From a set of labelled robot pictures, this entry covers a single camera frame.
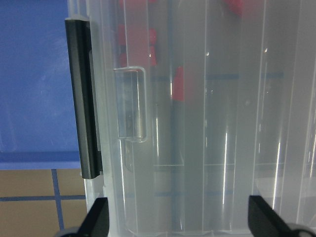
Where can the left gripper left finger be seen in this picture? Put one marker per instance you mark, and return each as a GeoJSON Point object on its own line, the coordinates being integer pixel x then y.
{"type": "Point", "coordinates": [96, 223]}

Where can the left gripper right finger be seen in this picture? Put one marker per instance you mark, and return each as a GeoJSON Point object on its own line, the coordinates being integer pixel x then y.
{"type": "Point", "coordinates": [263, 221]}

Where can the clear plastic box lid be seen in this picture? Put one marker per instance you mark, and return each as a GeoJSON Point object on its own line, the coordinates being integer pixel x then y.
{"type": "Point", "coordinates": [247, 125]}

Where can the red block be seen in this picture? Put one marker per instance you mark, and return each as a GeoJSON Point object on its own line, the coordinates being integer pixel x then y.
{"type": "Point", "coordinates": [235, 6]}
{"type": "Point", "coordinates": [138, 59]}
{"type": "Point", "coordinates": [121, 2]}
{"type": "Point", "coordinates": [136, 35]}
{"type": "Point", "coordinates": [178, 85]}

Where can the blue plastic tray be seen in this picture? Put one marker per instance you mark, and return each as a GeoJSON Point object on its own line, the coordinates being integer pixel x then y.
{"type": "Point", "coordinates": [37, 116]}

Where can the clear plastic storage box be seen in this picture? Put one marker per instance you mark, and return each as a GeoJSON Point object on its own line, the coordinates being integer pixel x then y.
{"type": "Point", "coordinates": [94, 188]}

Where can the black box latch handle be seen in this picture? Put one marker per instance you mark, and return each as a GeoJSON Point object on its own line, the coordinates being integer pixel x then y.
{"type": "Point", "coordinates": [84, 95]}

